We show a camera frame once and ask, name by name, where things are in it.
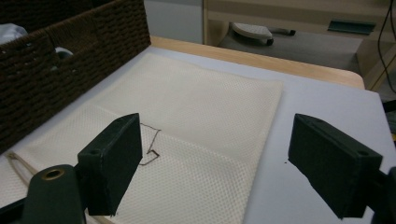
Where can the dark thread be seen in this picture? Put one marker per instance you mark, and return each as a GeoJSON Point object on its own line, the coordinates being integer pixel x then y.
{"type": "Point", "coordinates": [154, 141]}

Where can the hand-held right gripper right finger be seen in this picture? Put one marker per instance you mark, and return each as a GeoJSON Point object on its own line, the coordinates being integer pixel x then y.
{"type": "Point", "coordinates": [333, 168]}

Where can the white cloth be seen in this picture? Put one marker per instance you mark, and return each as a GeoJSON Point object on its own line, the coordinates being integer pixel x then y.
{"type": "Point", "coordinates": [11, 32]}

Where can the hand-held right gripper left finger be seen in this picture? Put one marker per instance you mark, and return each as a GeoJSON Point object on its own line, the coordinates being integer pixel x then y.
{"type": "Point", "coordinates": [112, 161]}

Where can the light wooden furniture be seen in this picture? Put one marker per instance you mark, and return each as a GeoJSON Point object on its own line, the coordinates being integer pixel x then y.
{"type": "Point", "coordinates": [295, 11]}

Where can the dark brown woven basket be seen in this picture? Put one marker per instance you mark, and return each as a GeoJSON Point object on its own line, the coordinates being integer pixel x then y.
{"type": "Point", "coordinates": [77, 56]}

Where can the cream mesh laundry bag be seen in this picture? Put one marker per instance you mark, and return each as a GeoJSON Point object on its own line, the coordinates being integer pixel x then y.
{"type": "Point", "coordinates": [199, 105]}

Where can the dark green flat tray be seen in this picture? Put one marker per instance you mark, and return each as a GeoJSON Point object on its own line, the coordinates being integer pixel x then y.
{"type": "Point", "coordinates": [351, 26]}

